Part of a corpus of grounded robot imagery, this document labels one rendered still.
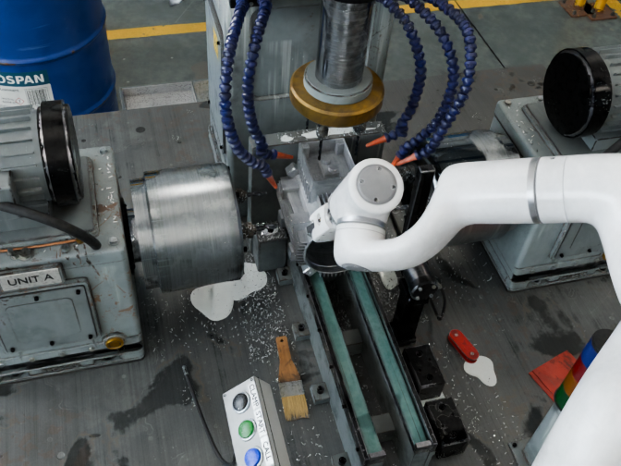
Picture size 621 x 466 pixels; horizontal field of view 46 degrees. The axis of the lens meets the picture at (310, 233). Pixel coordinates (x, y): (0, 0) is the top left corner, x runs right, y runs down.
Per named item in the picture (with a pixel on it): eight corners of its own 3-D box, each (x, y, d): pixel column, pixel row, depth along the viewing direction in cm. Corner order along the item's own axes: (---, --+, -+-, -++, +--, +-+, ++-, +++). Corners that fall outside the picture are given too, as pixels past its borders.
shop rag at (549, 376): (615, 402, 157) (617, 400, 156) (577, 428, 152) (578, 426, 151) (566, 350, 165) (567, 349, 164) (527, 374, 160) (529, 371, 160)
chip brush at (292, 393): (269, 339, 162) (270, 337, 161) (291, 336, 162) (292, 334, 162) (286, 423, 148) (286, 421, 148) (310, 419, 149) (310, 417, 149)
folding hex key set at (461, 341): (444, 337, 165) (446, 332, 164) (456, 331, 167) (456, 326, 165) (468, 366, 161) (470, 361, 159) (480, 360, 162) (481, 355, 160)
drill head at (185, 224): (79, 239, 162) (57, 155, 143) (239, 215, 170) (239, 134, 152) (85, 330, 146) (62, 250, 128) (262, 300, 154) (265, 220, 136)
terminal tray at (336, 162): (295, 167, 159) (297, 142, 154) (341, 162, 162) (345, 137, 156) (309, 206, 152) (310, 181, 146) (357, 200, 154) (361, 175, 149)
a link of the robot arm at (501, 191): (545, 280, 99) (347, 275, 114) (550, 170, 103) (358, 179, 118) (530, 265, 92) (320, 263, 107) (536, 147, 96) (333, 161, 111)
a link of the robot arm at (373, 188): (376, 240, 117) (382, 186, 119) (402, 222, 104) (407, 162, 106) (325, 232, 115) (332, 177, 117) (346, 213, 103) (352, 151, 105)
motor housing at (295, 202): (274, 217, 170) (277, 157, 156) (351, 207, 174) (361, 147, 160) (294, 284, 157) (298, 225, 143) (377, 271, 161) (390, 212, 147)
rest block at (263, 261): (252, 253, 178) (253, 220, 169) (280, 250, 179) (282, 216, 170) (257, 273, 174) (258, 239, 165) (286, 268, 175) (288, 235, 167)
